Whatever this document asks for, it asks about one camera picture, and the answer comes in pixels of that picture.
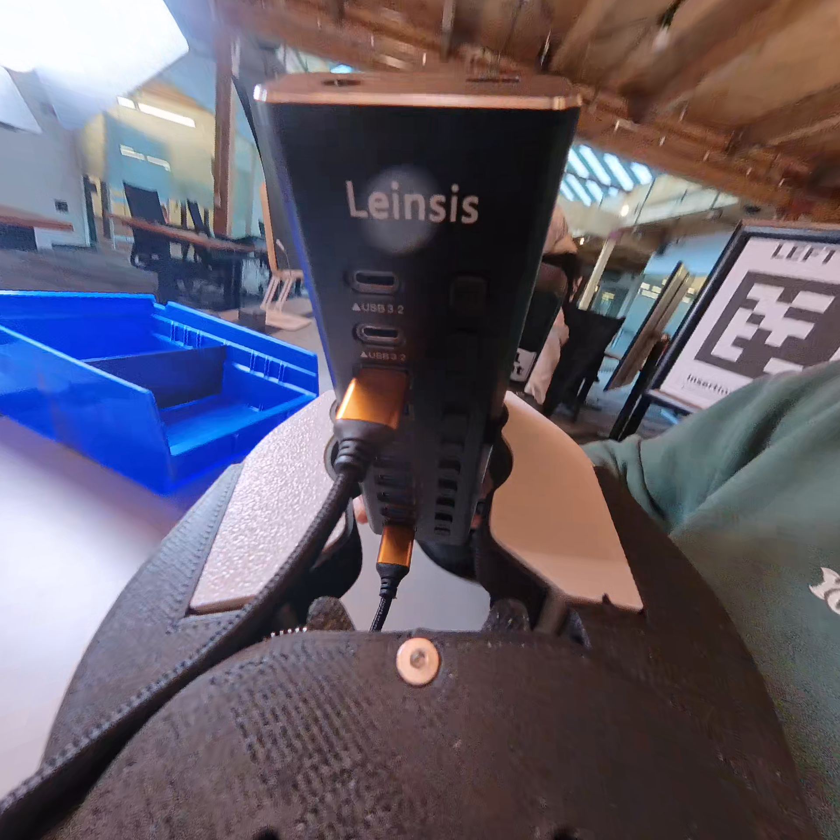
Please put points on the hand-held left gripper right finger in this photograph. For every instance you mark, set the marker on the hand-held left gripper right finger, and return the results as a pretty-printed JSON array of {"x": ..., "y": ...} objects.
[{"x": 558, "y": 512}]

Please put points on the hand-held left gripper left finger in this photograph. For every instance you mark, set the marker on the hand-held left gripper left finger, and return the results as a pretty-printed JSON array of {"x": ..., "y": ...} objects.
[{"x": 262, "y": 499}]

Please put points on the black USB hub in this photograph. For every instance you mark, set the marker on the black USB hub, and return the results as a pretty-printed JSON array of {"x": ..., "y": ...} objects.
[{"x": 459, "y": 229}]

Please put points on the person's right forearm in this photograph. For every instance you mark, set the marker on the person's right forearm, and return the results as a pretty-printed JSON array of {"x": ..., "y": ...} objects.
[{"x": 722, "y": 446}]

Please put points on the blue plastic bin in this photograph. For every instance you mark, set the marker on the blue plastic bin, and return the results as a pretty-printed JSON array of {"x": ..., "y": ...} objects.
[{"x": 197, "y": 446}]

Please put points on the small white sign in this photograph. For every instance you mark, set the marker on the small white sign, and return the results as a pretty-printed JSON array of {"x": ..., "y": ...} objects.
[{"x": 523, "y": 367}]

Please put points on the black bin divider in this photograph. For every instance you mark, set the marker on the black bin divider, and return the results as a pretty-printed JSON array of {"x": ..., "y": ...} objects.
[{"x": 164, "y": 377}]

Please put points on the wooden document stand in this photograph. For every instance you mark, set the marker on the wooden document stand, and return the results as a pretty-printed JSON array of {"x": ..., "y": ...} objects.
[{"x": 285, "y": 315}]

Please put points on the wooden desk with black legs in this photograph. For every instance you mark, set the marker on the wooden desk with black legs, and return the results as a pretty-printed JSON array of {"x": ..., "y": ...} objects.
[
  {"x": 33, "y": 220},
  {"x": 197, "y": 241}
]

